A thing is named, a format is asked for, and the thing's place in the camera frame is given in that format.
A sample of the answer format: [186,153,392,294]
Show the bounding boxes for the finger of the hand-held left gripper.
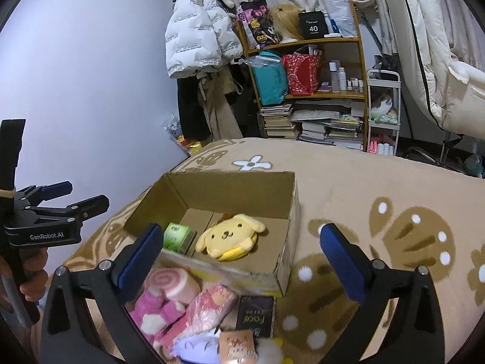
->
[15,181,73,207]
[32,194,110,228]

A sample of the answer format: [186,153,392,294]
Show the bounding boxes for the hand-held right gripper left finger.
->
[40,223,165,364]

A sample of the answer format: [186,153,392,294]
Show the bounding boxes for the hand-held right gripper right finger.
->
[314,223,446,364]

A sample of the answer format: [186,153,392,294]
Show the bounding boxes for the green small box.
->
[163,222,196,255]

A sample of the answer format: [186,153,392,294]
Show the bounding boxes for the pink white fuzzy plush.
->
[130,290,186,345]

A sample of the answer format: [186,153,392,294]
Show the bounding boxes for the pink packaged socks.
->
[159,284,239,353]

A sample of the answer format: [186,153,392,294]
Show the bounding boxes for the lavender white plush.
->
[172,330,224,364]

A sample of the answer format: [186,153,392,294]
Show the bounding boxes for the white fluffy plush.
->
[258,337,285,364]

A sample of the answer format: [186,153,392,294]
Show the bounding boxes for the cardboard box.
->
[123,171,302,298]

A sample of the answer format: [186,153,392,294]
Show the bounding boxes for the person's left hand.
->
[19,248,49,304]

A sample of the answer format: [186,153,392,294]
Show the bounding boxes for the beige flower printed blanket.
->
[61,138,485,364]

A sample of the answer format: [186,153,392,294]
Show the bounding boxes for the yellow dog plush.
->
[194,213,266,261]

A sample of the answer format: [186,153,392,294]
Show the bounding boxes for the black packet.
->
[235,295,276,339]

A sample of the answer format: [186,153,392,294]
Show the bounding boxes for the plastic bag with snacks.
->
[163,116,201,156]

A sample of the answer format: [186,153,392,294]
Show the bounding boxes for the orange snack packet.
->
[219,330,258,364]

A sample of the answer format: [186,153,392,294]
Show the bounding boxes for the stack of books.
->
[259,100,366,150]

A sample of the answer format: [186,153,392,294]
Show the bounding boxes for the black hanging garment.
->
[176,64,213,141]

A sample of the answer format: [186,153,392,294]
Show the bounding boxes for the beige hanging trousers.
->
[197,70,244,141]

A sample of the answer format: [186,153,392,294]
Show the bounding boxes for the row of cosmetic bottles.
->
[329,61,365,92]

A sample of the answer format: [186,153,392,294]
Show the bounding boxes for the white trolley cart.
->
[366,69,402,156]

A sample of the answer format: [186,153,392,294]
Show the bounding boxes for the red patterned bag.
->
[282,54,323,96]

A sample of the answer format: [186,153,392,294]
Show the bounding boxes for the teal bag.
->
[250,51,289,106]

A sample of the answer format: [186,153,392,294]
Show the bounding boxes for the white puffer jacket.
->
[165,0,244,80]

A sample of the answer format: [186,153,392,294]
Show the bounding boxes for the wooden shelf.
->
[235,2,370,152]

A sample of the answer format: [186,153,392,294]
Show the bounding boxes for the cream padded chair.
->
[392,0,485,171]

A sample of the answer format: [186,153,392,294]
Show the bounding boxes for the black box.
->
[298,11,328,39]

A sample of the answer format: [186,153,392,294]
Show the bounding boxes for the black pink patterned bag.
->
[237,0,281,44]

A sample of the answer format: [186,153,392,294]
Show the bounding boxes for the blond wig head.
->
[269,4,306,43]

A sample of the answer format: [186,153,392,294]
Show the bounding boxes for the white plastic bag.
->
[320,0,359,38]

